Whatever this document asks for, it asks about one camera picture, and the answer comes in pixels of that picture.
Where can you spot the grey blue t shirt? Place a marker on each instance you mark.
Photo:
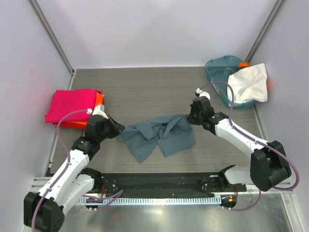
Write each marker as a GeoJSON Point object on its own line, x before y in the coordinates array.
{"type": "Point", "coordinates": [171, 134]}

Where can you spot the white t shirt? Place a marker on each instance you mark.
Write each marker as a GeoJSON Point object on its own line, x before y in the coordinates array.
{"type": "Point", "coordinates": [249, 84]}

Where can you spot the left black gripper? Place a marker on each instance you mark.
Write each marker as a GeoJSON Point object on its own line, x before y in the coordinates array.
{"type": "Point", "coordinates": [117, 128]}

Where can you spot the teal plastic bin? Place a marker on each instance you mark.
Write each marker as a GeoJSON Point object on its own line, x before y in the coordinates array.
{"type": "Point", "coordinates": [220, 69]}

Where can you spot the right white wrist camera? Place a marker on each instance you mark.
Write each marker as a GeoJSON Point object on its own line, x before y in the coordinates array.
{"type": "Point", "coordinates": [201, 93]}

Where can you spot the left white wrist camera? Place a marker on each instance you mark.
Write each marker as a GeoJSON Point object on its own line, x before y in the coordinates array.
{"type": "Point", "coordinates": [98, 110]}

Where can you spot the aluminium frame post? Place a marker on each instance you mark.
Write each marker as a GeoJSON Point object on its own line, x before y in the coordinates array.
{"type": "Point", "coordinates": [265, 28]}
{"type": "Point", "coordinates": [48, 30]}

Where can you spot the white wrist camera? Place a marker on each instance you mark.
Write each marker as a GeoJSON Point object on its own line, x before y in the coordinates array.
{"type": "Point", "coordinates": [201, 93]}
{"type": "Point", "coordinates": [98, 110]}

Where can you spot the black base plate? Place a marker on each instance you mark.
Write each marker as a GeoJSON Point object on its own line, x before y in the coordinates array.
{"type": "Point", "coordinates": [165, 185]}

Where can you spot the folded orange t shirt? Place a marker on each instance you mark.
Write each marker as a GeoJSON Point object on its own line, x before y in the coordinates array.
{"type": "Point", "coordinates": [82, 124]}

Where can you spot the folded red t shirt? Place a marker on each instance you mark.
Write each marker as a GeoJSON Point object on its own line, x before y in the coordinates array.
{"type": "Point", "coordinates": [68, 101]}

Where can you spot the left aluminium frame post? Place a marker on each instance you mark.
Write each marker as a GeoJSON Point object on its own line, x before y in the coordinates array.
{"type": "Point", "coordinates": [48, 30]}

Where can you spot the folded pink t shirt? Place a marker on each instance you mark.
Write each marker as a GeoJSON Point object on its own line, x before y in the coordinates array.
{"type": "Point", "coordinates": [67, 101]}

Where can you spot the slotted cable duct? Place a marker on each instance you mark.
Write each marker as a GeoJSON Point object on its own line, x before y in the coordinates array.
{"type": "Point", "coordinates": [140, 201]}

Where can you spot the right aluminium frame post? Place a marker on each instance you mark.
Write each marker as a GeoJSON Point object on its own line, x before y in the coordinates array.
{"type": "Point", "coordinates": [265, 28]}

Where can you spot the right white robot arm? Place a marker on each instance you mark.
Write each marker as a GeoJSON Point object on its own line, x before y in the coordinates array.
{"type": "Point", "coordinates": [268, 165]}

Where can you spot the orange clamp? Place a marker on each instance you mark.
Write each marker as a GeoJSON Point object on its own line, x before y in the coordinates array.
{"type": "Point", "coordinates": [244, 64]}

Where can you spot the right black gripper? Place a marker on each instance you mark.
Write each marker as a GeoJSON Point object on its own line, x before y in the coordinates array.
{"type": "Point", "coordinates": [193, 116]}

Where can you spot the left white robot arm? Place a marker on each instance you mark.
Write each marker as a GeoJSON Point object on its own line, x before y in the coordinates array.
{"type": "Point", "coordinates": [45, 210]}

